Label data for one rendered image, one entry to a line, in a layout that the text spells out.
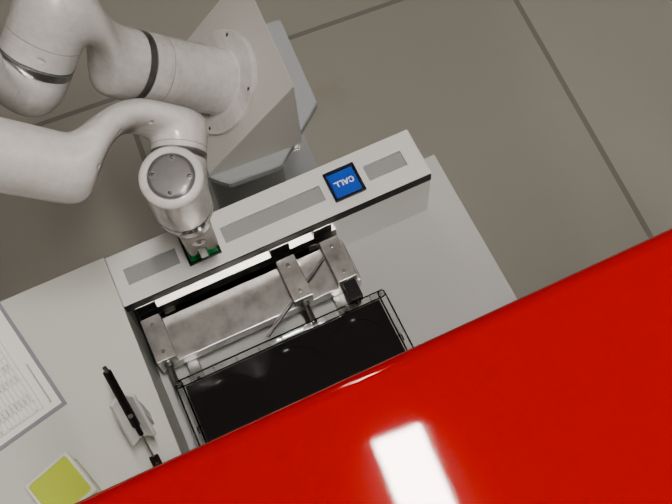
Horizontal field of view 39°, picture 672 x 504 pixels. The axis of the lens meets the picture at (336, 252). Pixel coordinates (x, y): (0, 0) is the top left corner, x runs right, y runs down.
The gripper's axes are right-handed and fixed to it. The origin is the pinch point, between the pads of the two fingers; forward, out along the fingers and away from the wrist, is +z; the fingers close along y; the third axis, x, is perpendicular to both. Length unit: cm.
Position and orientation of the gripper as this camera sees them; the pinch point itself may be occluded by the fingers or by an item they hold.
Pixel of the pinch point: (194, 233)
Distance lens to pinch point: 154.5
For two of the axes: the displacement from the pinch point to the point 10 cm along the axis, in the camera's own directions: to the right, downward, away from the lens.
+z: -0.5, 2.1, 9.8
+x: -9.1, 4.0, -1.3
